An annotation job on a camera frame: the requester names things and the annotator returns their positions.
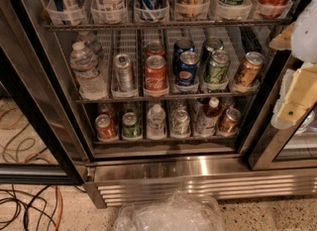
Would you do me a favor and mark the clear plastic bag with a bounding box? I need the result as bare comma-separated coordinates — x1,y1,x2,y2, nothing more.
113,191,225,231

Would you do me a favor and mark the brown can bottom shelf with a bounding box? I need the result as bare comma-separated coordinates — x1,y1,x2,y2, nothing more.
218,108,241,133

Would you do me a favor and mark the left sliding glass door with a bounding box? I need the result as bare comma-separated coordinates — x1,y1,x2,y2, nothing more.
0,0,89,184

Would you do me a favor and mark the rear green soda can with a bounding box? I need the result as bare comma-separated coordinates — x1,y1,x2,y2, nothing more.
200,37,224,68

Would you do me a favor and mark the small water bottle bottom shelf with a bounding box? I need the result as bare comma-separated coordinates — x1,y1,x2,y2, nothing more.
147,104,166,140

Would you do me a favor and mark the brown root beer can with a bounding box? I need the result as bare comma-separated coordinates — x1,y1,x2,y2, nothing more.
234,52,264,87

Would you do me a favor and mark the orange soda can bottom shelf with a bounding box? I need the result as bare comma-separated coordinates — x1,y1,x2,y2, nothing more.
95,114,117,140

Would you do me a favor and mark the right sliding glass door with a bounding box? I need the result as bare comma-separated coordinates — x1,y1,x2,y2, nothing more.
246,56,317,171

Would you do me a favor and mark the clear water bottle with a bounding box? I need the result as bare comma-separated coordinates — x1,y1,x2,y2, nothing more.
77,31,104,60
70,42,108,100

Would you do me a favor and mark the orange cable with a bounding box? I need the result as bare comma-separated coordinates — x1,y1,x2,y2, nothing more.
0,106,64,231

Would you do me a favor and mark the front clear water bottle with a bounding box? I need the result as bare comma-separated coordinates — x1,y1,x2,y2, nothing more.
70,42,108,100

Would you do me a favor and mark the silver diet soda can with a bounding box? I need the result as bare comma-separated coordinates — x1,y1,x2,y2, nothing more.
113,54,135,92

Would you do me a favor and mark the white blue top shelf can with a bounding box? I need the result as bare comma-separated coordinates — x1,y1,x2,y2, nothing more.
91,0,127,24

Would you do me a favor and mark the rear blue pepsi can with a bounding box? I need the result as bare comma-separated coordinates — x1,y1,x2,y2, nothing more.
172,38,195,74

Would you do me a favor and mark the silver green can bottom shelf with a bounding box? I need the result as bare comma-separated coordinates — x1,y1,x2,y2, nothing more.
171,109,190,138

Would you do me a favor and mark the green soda can bottom shelf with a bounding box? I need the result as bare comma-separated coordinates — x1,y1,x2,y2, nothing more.
122,112,141,140

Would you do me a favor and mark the brown tea bottle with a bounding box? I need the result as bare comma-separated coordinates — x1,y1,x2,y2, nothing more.
195,97,221,137

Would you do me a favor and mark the rear red coca-cola can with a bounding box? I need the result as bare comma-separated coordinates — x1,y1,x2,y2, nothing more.
145,40,166,58

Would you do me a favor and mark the front green soda can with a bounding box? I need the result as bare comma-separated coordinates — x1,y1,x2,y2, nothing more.
204,51,231,83

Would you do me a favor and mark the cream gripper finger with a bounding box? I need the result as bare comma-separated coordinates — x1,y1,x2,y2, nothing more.
269,23,294,51
270,62,317,130

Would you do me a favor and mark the front blue pepsi can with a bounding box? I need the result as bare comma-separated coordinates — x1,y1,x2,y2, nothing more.
175,51,199,86

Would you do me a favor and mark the stainless steel fridge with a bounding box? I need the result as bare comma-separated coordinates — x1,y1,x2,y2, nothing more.
0,0,317,208

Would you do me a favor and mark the rear clear water bottle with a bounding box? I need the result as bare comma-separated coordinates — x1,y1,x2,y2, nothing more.
77,31,104,60

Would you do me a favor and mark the front red coca-cola can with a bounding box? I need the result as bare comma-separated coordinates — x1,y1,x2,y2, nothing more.
145,56,167,91

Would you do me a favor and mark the sliding glass door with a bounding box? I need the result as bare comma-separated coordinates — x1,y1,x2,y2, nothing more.
246,56,317,171
0,0,89,184

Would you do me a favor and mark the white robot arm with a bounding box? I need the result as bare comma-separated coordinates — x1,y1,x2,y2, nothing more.
269,0,317,130

